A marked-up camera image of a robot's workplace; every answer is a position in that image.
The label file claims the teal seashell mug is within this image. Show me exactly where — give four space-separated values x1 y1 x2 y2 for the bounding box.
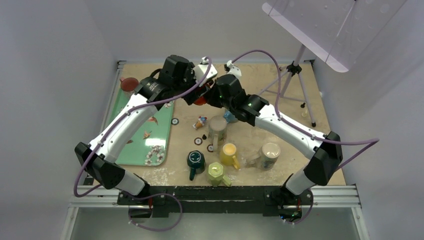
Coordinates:
208 115 227 152

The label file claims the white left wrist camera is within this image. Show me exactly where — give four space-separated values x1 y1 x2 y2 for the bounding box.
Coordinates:
193 56 218 86

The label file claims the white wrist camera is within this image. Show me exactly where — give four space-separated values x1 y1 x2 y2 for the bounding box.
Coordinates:
193 56 218 86
224 60 242 80

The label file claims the blue mug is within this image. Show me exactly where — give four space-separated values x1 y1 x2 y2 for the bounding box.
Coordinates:
223 110 238 124

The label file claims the ice cream cone toy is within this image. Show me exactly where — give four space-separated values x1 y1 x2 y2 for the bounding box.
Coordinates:
192 116 208 130

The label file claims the yellow mug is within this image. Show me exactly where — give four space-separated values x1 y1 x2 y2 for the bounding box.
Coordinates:
219 143 241 170

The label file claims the cream coral mug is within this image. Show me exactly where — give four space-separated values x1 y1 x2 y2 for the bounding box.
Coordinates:
246 142 281 171

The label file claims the grey music stand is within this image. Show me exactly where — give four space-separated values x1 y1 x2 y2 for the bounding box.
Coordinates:
262 0 408 129

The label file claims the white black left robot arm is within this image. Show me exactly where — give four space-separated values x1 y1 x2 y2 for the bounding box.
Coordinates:
73 55 217 205

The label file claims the light green hexagonal mug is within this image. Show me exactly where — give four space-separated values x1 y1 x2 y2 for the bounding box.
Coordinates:
207 162 232 187

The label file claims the green floral tray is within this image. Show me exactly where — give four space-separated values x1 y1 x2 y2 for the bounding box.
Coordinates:
116 102 174 167

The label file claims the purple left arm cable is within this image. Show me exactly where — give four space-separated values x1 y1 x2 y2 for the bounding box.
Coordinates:
73 56 213 232

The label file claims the orange mug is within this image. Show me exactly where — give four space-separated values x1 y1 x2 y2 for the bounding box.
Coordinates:
193 96 207 106

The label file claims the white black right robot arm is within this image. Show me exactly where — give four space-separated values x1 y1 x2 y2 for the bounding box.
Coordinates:
204 74 343 204

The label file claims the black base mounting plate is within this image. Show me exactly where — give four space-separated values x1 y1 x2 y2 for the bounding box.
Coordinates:
117 185 313 220

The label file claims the dark green mug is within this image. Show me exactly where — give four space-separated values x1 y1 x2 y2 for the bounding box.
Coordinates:
186 150 206 181

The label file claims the pink ghost mug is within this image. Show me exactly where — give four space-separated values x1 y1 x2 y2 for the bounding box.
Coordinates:
119 77 139 98

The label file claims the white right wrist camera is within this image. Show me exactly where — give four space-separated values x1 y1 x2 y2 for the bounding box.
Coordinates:
224 60 242 80

